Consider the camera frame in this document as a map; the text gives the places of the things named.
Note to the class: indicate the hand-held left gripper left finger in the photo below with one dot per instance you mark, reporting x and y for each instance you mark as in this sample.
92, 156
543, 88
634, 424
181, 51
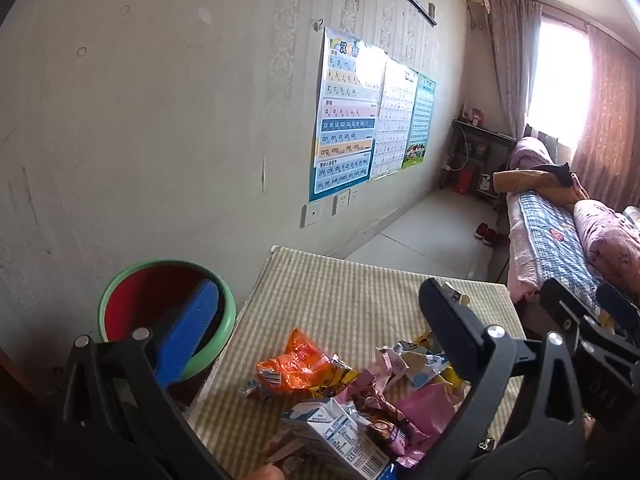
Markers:
187, 332

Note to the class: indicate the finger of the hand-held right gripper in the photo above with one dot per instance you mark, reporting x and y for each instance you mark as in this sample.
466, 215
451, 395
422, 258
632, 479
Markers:
617, 302
562, 305

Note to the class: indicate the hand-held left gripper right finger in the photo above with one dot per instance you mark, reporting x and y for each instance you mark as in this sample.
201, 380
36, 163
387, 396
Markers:
450, 325

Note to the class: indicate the white blue wrapper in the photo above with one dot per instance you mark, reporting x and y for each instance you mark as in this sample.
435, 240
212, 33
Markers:
425, 365

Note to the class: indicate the small yellow wrapper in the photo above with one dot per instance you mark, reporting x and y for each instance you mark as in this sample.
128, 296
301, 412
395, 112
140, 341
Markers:
452, 380

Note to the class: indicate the red bin with green rim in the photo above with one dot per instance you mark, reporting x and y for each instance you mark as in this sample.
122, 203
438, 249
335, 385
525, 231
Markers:
132, 300

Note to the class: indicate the light pink wrapper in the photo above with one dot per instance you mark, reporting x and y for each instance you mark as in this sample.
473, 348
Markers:
387, 365

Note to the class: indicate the orange snack wrapper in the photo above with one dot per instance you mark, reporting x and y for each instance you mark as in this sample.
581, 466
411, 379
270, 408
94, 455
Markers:
290, 365

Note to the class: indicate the yellow snack wrapper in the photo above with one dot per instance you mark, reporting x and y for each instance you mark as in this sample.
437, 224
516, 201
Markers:
345, 375

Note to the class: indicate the brown pink snack wrapper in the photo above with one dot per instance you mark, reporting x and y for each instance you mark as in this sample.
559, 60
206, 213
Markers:
380, 422

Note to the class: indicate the pale pink foil wrapper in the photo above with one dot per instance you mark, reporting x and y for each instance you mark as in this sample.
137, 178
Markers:
285, 452

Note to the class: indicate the white blue milk carton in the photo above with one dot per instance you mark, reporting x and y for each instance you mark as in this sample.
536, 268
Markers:
335, 435

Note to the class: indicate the pink floral quilt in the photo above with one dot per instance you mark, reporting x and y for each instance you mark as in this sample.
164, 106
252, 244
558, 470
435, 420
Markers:
610, 245

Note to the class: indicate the bed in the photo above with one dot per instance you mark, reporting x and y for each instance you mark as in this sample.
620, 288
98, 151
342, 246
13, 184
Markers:
520, 260

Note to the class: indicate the blue plaid quilt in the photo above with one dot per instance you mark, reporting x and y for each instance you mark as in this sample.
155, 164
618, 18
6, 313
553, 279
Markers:
550, 240

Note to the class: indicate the red shoe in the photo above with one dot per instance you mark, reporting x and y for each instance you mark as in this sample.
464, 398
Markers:
491, 237
481, 232

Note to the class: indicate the checkered tablecloth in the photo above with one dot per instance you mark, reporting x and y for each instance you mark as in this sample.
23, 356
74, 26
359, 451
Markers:
350, 300

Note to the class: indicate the orange cloth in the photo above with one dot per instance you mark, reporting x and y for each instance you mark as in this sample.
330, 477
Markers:
520, 180

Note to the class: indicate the black cloth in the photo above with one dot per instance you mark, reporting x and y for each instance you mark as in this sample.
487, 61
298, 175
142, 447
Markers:
555, 172

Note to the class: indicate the red box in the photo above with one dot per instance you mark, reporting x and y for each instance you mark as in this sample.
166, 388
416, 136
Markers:
462, 181

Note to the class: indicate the pink pillow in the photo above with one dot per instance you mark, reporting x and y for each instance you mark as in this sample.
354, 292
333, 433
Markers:
530, 152

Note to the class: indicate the pink patterned curtain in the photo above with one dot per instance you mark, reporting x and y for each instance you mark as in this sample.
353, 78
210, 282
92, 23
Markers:
610, 120

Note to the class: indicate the dark metal shelf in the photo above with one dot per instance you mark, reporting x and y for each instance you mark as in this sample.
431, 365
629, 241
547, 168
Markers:
482, 135

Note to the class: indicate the window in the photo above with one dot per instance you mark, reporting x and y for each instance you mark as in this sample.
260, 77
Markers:
557, 80

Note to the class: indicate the sheer patterned curtain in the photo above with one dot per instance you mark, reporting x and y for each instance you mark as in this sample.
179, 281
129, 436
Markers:
510, 60

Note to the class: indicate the white wall socket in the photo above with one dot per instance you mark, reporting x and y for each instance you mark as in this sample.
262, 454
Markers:
354, 196
342, 203

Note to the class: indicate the green wall poster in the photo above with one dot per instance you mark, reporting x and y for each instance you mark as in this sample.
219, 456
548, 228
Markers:
422, 120

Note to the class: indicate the white wall poster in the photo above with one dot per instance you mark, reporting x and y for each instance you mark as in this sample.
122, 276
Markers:
395, 120

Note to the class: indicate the blue wall poster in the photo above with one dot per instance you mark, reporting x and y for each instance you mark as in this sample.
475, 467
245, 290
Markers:
345, 125

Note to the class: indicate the black wall rail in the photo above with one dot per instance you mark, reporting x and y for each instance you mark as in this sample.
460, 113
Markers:
415, 2

